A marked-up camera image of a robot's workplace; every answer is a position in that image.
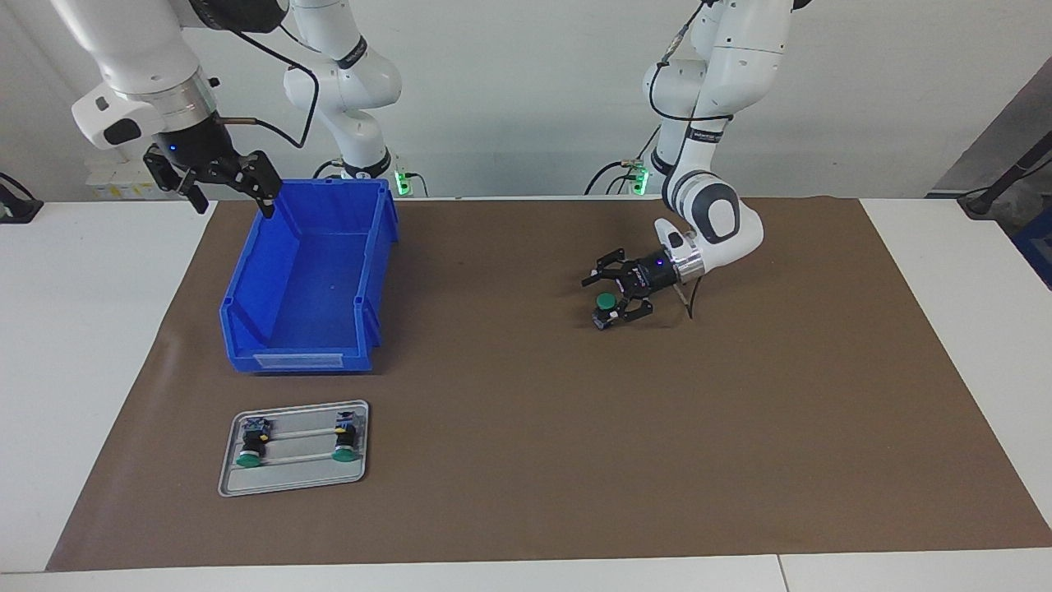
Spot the black stand pole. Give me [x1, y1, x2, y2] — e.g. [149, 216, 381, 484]
[957, 132, 1052, 221]

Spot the blue plastic storage bin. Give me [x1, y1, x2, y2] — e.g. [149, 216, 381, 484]
[219, 177, 401, 375]

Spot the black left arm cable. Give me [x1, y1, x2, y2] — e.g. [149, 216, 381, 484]
[648, 4, 736, 320]

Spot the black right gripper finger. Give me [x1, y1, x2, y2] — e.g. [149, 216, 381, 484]
[215, 150, 283, 219]
[144, 148, 209, 215]

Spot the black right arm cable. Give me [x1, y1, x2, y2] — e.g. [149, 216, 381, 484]
[215, 21, 320, 150]

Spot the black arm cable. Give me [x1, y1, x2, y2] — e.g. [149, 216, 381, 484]
[215, 21, 320, 150]
[648, 4, 736, 320]

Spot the blue crate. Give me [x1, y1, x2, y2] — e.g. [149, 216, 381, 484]
[1013, 210, 1052, 290]

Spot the brown table mat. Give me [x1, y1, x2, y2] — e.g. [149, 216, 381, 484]
[45, 196, 1052, 572]

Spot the grey metal tray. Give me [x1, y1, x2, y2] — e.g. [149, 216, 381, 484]
[218, 400, 370, 497]

